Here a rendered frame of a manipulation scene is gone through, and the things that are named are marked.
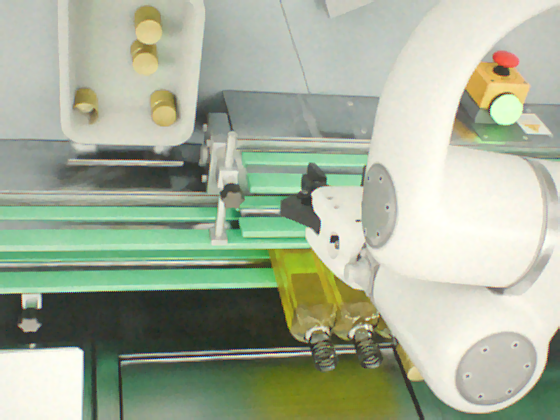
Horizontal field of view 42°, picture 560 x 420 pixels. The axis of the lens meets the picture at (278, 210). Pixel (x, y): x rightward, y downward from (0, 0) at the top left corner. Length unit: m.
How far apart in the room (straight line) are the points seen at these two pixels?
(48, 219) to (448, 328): 0.69
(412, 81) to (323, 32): 0.71
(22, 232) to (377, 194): 0.67
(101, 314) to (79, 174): 0.23
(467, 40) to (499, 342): 0.17
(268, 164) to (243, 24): 0.20
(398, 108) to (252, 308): 0.83
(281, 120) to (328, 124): 0.07
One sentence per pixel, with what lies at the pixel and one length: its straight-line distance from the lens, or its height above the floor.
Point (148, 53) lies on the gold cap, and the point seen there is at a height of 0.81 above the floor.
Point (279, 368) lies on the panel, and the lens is 1.07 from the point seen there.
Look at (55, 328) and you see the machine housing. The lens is 1.14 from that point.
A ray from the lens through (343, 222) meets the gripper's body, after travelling 0.54.
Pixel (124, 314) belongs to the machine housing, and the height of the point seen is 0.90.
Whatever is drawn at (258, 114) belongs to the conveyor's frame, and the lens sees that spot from 1.04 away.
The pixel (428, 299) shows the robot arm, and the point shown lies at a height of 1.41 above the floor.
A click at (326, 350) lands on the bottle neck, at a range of 0.91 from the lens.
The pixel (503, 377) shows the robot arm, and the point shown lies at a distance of 0.44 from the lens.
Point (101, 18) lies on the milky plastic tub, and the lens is 1.01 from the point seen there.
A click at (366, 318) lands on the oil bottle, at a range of 0.96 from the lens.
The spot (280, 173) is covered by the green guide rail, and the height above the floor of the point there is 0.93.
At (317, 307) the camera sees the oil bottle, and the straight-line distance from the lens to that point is 0.94.
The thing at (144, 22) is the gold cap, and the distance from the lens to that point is 0.97.
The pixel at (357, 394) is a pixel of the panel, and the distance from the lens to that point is 1.07.
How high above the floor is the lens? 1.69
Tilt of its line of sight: 49 degrees down
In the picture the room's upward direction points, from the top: 163 degrees clockwise
